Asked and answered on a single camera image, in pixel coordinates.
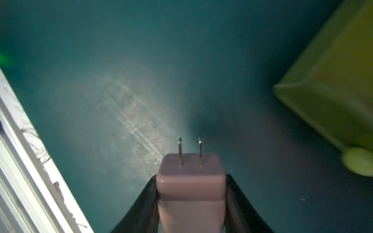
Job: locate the aluminium front rail base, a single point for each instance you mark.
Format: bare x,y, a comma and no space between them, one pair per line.
34,196

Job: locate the green drawer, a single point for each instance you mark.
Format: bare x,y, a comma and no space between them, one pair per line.
330,85

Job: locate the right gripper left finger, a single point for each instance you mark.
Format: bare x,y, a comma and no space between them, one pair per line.
143,216

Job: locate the pink plug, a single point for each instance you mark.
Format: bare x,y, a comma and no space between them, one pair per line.
191,190

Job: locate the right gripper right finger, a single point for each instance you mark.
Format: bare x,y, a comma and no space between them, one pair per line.
240,215

